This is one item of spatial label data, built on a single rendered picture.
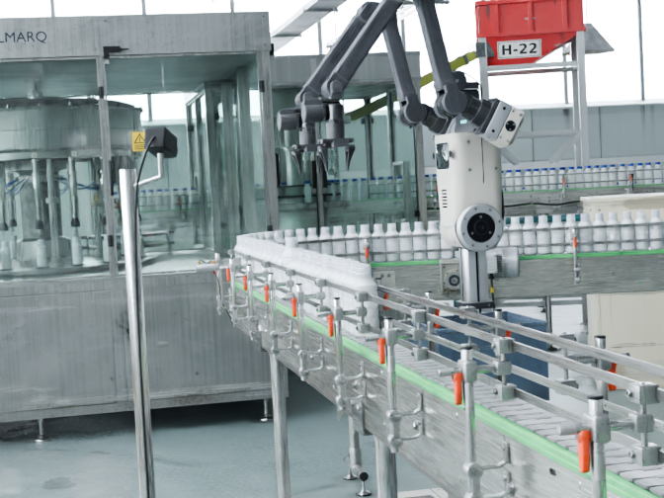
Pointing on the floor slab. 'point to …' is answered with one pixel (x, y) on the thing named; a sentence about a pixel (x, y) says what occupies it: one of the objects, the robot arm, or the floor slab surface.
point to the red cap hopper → (553, 29)
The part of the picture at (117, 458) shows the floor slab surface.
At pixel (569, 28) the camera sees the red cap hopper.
